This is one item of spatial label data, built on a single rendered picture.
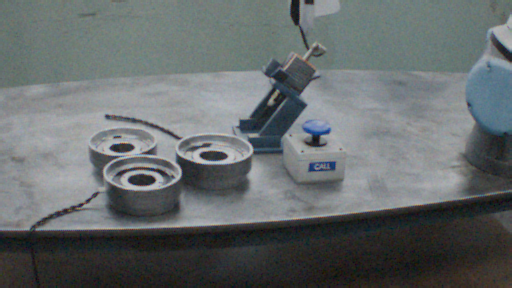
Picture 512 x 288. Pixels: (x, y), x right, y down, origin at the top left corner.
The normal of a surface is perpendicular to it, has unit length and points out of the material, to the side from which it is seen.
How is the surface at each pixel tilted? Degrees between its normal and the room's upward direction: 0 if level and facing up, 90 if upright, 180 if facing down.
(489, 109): 97
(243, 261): 0
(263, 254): 0
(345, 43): 90
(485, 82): 97
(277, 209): 0
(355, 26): 90
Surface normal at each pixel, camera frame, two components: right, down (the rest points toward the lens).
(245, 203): 0.05, -0.92
